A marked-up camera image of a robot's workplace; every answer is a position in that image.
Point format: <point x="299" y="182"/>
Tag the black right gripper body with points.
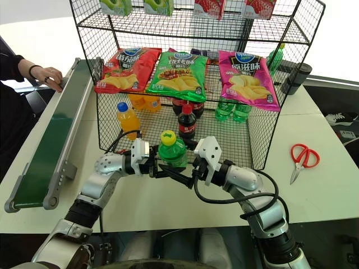
<point x="199" y="166"/>

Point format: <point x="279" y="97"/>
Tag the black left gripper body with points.
<point x="146" y="167"/>

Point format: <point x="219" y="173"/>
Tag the green soda bottle yellow cap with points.
<point x="171" y="154"/>

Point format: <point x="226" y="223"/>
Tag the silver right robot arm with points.
<point x="244" y="179"/>

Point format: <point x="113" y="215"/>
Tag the dark rounded robot base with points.
<point x="134" y="264"/>

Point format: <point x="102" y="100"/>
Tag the person's forearm black sleeve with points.
<point x="16" y="65"/>

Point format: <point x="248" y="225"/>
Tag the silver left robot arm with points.
<point x="98" y="185"/>

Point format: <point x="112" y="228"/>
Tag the green conveyor belt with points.
<point x="50" y="145"/>

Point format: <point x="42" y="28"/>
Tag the person's bare hand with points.
<point x="50" y="77"/>

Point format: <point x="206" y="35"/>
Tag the cola bottle red cap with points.
<point x="186" y="124"/>

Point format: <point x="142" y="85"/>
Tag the orange soda bottle blue cap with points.
<point x="127" y="120"/>

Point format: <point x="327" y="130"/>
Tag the green potato chip bag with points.
<point x="176" y="78"/>

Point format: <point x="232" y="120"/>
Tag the white rounded robot leg cover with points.
<point x="214" y="248"/>
<point x="138" y="248"/>

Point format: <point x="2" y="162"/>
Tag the pink potato chip bag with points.
<point x="248" y="81"/>

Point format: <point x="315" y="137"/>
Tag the red potato chip bag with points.
<point x="126" y="70"/>

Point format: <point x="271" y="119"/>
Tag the green bottle behind mesh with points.
<point x="276" y="60"/>

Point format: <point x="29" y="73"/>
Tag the black cylindrical container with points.
<point x="297" y="78"/>

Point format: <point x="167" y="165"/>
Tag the red strawberry milk carton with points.
<point x="209" y="8"/>
<point x="259" y="8"/>

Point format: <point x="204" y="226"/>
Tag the person's dark clothed body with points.
<point x="14" y="126"/>

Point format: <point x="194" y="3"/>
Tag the green apple juice carton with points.
<point x="158" y="7"/>
<point x="116" y="6"/>

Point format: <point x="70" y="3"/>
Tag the black and white sneaker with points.
<point x="340" y="119"/>

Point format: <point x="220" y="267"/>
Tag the black wristband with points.
<point x="31" y="70"/>

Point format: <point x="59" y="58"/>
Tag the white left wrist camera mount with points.
<point x="138" y="153"/>

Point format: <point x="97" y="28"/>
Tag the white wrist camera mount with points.
<point x="138" y="153"/>
<point x="210" y="151"/>

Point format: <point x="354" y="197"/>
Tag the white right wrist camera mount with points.
<point x="210" y="151"/>

